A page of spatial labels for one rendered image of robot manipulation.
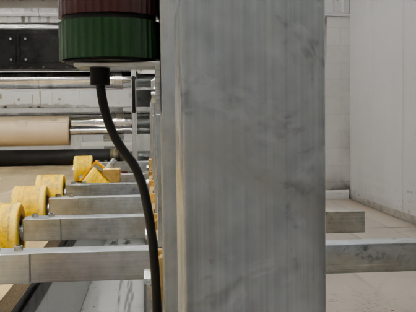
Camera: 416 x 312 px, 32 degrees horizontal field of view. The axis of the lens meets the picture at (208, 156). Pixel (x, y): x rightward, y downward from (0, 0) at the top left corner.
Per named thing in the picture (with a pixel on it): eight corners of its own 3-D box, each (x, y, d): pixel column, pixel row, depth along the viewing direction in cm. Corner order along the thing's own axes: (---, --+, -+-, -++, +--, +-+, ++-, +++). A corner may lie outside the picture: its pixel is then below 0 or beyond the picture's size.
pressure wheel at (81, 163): (91, 164, 216) (92, 186, 220) (92, 150, 222) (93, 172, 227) (70, 164, 215) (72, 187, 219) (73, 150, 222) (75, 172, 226)
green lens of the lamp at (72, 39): (158, 64, 46) (158, 30, 46) (160, 56, 40) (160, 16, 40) (64, 64, 46) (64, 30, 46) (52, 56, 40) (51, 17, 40)
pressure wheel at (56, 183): (61, 203, 141) (65, 219, 148) (63, 167, 145) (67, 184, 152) (30, 204, 141) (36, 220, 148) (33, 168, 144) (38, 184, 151)
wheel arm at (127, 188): (289, 193, 152) (289, 176, 152) (293, 195, 149) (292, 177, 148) (49, 198, 148) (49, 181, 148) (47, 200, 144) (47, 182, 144)
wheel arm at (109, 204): (317, 208, 127) (317, 187, 127) (322, 210, 124) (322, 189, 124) (30, 214, 123) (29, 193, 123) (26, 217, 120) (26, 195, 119)
